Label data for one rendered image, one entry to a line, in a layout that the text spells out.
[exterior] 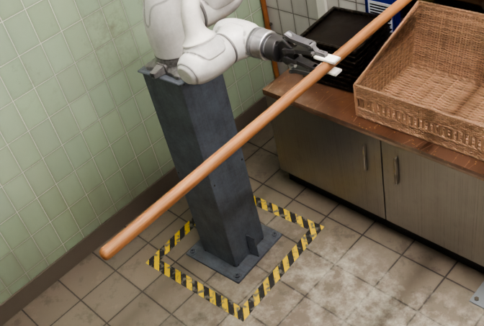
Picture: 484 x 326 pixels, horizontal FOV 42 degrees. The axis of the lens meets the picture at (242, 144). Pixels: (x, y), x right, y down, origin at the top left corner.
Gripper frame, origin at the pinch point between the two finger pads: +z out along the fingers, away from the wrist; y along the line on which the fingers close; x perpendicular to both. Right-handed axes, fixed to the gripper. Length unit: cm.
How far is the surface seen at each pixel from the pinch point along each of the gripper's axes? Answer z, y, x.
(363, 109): -25, 57, -47
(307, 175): -57, 105, -44
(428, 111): 3, 47, -47
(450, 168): 15, 65, -42
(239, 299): -46, 120, 19
